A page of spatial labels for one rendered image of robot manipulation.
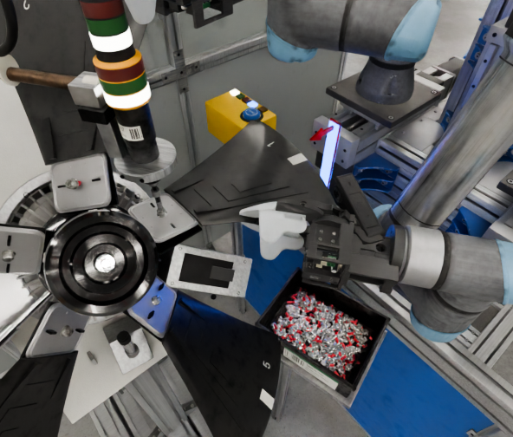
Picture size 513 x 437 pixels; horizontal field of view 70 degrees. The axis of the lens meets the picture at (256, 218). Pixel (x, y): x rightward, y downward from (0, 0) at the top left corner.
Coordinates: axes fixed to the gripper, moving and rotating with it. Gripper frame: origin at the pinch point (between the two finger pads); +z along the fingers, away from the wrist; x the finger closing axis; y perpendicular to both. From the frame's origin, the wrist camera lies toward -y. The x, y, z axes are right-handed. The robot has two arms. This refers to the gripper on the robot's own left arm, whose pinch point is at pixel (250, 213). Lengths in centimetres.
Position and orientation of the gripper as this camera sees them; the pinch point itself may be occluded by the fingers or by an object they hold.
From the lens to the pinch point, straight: 51.5
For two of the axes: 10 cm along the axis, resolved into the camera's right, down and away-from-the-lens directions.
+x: 0.3, 5.8, 8.1
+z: -9.7, -1.7, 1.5
